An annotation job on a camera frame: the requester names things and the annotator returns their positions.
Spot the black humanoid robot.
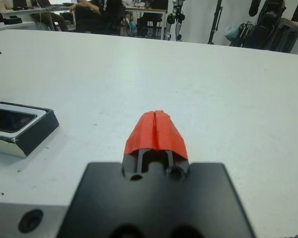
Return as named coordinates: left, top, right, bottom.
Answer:
left=245, top=0, right=298, bottom=54

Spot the pale plastic bag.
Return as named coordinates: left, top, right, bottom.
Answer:
left=224, top=23, right=239, bottom=43

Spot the black office chair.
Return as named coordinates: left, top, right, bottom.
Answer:
left=106, top=4, right=130, bottom=35

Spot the silver humanoid robot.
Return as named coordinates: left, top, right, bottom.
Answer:
left=165, top=0, right=186, bottom=42

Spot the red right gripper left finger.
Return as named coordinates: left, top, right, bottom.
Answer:
left=121, top=110, right=156, bottom=176

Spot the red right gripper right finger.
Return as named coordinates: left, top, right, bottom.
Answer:
left=155, top=110, right=190, bottom=179

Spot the beige bag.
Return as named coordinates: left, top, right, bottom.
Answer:
left=0, top=0, right=14, bottom=11

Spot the person with VR headset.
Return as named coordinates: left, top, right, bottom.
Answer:
left=29, top=0, right=71, bottom=32

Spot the person in black T-shirt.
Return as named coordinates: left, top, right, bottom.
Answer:
left=69, top=0, right=127, bottom=35

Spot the black box with white insert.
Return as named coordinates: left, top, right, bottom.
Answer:
left=0, top=100, right=60, bottom=158

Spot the desk with wooden top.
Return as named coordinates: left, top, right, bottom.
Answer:
left=125, top=6, right=168, bottom=40

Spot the black tripod bundle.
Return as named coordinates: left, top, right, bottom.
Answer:
left=230, top=21, right=258, bottom=48

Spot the white side table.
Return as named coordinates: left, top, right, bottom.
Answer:
left=0, top=21, right=35, bottom=34

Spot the black light stand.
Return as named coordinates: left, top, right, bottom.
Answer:
left=208, top=0, right=224, bottom=45

